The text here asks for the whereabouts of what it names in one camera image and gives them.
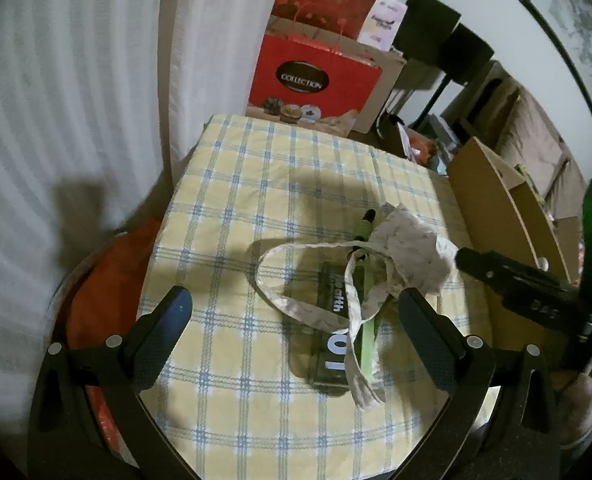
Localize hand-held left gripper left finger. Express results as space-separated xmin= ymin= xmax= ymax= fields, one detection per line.
xmin=26 ymin=285 xmax=202 ymax=480

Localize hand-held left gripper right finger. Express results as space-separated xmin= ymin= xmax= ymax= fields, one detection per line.
xmin=391 ymin=287 xmax=562 ymax=480

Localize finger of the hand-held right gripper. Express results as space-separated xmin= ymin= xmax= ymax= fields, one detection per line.
xmin=453 ymin=246 xmax=553 ymax=293

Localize green silver cleaning tool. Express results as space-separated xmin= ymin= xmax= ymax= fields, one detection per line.
xmin=348 ymin=209 xmax=392 ymax=376

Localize white patterned cloth bag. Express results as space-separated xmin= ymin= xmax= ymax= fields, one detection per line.
xmin=253 ymin=202 xmax=459 ymax=408

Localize person's right hand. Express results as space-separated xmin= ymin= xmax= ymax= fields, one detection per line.
xmin=558 ymin=352 xmax=592 ymax=448

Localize orange cushion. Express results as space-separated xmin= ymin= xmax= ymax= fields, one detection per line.
xmin=66 ymin=215 xmax=164 ymax=461

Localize open cardboard box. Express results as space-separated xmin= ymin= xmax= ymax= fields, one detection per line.
xmin=448 ymin=136 xmax=584 ymax=361

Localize dark packet white letters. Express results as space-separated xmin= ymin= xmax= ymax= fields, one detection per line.
xmin=288 ymin=255 xmax=392 ymax=396

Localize yellow checked tablecloth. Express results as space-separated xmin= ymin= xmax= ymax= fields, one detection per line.
xmin=136 ymin=112 xmax=502 ymax=480

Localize large brown cardboard box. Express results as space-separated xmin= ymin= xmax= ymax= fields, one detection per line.
xmin=266 ymin=15 xmax=409 ymax=136

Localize red Collection gift bag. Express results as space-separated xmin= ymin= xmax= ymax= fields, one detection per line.
xmin=246 ymin=35 xmax=383 ymax=136

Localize white curtain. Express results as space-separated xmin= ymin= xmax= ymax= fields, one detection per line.
xmin=0 ymin=0 xmax=292 ymax=341

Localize black framed picture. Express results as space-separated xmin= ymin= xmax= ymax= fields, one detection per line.
xmin=518 ymin=0 xmax=592 ymax=157

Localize white pink small box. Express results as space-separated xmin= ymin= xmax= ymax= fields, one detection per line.
xmin=358 ymin=0 xmax=409 ymax=53

